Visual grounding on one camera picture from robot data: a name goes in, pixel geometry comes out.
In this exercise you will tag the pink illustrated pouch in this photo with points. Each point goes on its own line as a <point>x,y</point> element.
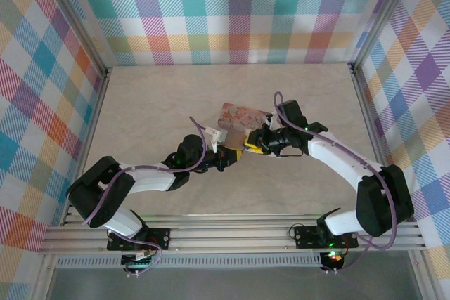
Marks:
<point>242,115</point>

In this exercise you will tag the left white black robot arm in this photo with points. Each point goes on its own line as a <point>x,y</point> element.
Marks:
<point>151,180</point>

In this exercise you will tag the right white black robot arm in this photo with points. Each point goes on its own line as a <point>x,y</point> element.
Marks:
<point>337,163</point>

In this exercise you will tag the left green circuit board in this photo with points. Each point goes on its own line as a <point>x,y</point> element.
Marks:
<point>139,261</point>

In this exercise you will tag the right black circuit board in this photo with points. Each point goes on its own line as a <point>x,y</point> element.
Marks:
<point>334,259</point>

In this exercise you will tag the wide aluminium base rail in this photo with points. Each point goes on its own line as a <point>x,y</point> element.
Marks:
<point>228,236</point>

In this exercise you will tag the aluminium table side rail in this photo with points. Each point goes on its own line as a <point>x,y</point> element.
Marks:
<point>372,121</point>
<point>95,114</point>

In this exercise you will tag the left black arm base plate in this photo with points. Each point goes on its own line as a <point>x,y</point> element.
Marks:
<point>158,238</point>

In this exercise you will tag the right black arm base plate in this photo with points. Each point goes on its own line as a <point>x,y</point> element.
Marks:
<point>306,238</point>

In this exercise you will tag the aluminium frame post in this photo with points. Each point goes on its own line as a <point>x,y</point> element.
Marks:
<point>381,15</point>
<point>75,19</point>

